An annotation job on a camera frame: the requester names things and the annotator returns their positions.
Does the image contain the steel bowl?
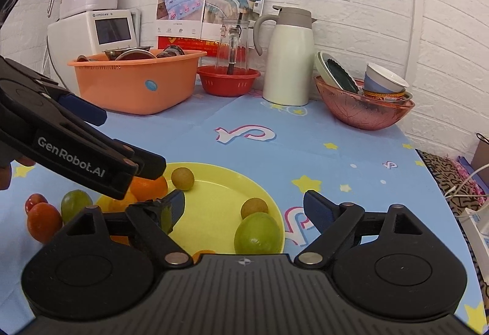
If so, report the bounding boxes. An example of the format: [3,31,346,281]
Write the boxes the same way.
[103,46,158,62]

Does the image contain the person's left hand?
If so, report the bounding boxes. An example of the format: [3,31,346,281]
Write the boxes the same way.
[0,155,37,191]

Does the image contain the white thermos jug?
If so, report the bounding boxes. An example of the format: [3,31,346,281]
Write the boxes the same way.
[253,5,318,107]

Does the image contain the white cable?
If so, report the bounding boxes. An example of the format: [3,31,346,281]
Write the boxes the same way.
[443,163,489,223]

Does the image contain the pale green dish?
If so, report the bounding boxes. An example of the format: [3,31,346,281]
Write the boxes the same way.
[315,51,360,95]

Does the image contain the yellow-orange citrus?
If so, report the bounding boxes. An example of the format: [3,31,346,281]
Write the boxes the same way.
[95,192,139,213]

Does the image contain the large orange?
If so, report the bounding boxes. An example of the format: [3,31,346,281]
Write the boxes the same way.
[129,175,169,203]

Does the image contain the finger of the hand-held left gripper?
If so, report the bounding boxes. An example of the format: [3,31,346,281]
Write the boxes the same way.
[51,84,108,128]
[109,139,167,181]

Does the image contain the glossy orange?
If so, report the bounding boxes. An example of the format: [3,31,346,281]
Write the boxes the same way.
[191,249,218,264]

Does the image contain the yellow plastic plate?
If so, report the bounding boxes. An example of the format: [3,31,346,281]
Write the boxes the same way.
[94,162,286,255]

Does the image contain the orange persimmon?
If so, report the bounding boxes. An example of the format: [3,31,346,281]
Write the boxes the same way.
[27,203,63,244]

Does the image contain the white appliance with screen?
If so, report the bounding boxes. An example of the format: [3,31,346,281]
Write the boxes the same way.
[47,8,141,91]

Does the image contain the orange plastic basket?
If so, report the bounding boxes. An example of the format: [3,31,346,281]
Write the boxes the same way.
[68,48,208,116]

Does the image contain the leopard print cloth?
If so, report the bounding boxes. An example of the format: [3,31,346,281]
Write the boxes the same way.
[416,149,489,215]

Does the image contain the pink glass bowl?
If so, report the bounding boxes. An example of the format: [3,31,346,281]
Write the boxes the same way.
[314,75,416,132]

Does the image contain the pink patterned paper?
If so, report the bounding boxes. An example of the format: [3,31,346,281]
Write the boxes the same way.
[454,156,486,202]

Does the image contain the green round citrus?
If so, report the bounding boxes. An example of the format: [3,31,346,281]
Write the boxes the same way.
[234,213,281,255]

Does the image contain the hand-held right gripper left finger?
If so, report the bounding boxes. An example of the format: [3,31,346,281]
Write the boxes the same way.
[61,189,194,270]

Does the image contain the cardboard box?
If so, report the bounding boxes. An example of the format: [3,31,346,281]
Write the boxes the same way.
[471,133,489,187]

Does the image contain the white charger block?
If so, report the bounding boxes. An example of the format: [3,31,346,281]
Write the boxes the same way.
[463,206,489,246]

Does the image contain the blue printed tablecloth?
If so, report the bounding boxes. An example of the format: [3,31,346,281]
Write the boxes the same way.
[0,80,489,335]

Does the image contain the clear glass jar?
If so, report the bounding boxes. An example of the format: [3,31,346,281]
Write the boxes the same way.
[215,18,255,76]

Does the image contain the brown longan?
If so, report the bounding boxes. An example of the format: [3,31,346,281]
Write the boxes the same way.
[240,197,270,220]
[171,167,195,191]

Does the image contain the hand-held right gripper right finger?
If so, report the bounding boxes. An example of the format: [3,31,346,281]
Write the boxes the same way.
[293,190,425,267]

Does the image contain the patterned rim bowl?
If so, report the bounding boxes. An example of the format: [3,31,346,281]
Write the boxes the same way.
[361,87,414,103]

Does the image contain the blue and white bowl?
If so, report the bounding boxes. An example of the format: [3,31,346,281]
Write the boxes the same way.
[363,62,410,95]

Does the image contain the red plastic basket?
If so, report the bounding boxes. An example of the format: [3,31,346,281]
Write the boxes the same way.
[196,65,261,98]

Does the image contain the dark pot lid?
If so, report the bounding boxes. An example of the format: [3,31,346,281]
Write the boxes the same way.
[156,45,186,59]

